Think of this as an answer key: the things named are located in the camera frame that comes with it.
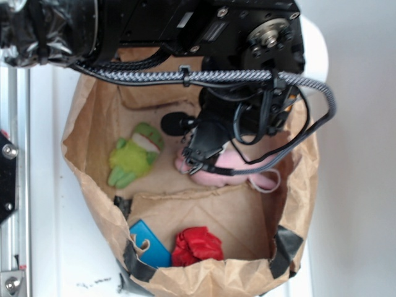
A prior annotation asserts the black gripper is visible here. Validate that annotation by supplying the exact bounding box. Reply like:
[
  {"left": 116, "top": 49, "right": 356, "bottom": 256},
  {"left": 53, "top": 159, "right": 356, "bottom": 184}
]
[{"left": 176, "top": 87, "right": 299, "bottom": 174}]

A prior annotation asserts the pink plush bunny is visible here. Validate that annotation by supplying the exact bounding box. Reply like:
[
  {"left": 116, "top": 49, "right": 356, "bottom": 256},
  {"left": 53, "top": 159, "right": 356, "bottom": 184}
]
[{"left": 190, "top": 150, "right": 282, "bottom": 194}]

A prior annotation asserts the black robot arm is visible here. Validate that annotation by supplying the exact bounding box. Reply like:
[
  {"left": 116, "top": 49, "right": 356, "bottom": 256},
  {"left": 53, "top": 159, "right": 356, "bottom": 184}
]
[{"left": 1, "top": 1, "right": 305, "bottom": 176}]

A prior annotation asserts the green plush frog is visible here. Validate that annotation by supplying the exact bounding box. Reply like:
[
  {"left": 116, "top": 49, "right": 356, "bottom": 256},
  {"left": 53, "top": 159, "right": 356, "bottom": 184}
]
[{"left": 107, "top": 122, "right": 165, "bottom": 189}]

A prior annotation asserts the brown paper bag bin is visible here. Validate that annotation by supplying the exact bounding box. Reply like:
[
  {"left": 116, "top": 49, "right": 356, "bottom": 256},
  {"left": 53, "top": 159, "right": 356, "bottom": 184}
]
[{"left": 61, "top": 46, "right": 320, "bottom": 297}]

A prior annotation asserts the red crumpled paper ball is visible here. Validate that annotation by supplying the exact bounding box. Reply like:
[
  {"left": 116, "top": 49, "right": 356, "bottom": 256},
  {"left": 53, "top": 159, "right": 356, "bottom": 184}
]
[{"left": 171, "top": 226, "right": 224, "bottom": 267}]

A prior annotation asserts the blue plastic block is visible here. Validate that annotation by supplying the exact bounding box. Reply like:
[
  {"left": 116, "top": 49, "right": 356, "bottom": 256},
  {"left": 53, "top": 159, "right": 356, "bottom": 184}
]
[{"left": 129, "top": 220, "right": 171, "bottom": 269}]

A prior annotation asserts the black mounting plate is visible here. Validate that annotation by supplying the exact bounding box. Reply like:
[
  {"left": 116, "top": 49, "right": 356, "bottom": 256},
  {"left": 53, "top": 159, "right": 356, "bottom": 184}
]
[{"left": 0, "top": 130, "right": 18, "bottom": 223}]

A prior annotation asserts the grey braided cable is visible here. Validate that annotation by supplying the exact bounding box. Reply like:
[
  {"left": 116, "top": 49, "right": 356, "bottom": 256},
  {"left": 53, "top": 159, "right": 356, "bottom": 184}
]
[{"left": 72, "top": 60, "right": 338, "bottom": 177}]

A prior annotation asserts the aluminium frame rail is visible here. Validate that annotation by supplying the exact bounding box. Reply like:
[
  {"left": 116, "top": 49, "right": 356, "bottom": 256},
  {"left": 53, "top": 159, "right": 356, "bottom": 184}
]
[{"left": 1, "top": 67, "right": 32, "bottom": 296}]

